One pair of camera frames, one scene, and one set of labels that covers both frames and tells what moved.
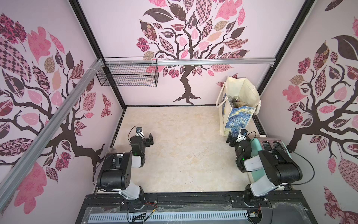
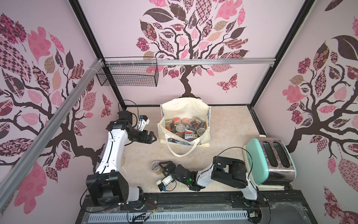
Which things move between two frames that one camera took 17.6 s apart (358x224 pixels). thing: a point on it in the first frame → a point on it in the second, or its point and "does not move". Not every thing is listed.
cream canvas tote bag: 238,100 → 184,107
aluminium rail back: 131,62 does not move
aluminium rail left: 12,174 does not move
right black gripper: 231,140 → 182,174
